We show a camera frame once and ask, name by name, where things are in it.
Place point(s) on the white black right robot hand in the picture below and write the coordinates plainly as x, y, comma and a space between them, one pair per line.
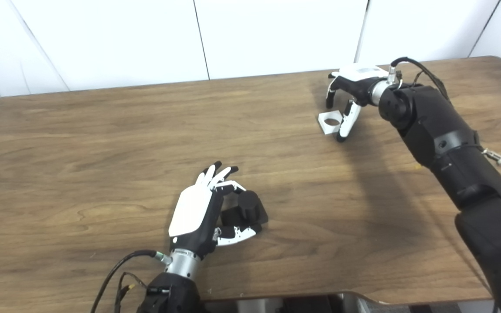
357, 80

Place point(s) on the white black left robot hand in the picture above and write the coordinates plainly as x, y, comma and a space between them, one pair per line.
189, 213

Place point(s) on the white square piece with hole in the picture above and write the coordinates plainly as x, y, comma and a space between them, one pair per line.
326, 128

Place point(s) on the black peg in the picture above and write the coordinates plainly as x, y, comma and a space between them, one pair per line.
248, 206

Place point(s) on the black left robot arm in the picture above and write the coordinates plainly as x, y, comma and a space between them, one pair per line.
176, 295

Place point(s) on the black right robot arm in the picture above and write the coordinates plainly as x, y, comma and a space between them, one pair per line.
450, 143

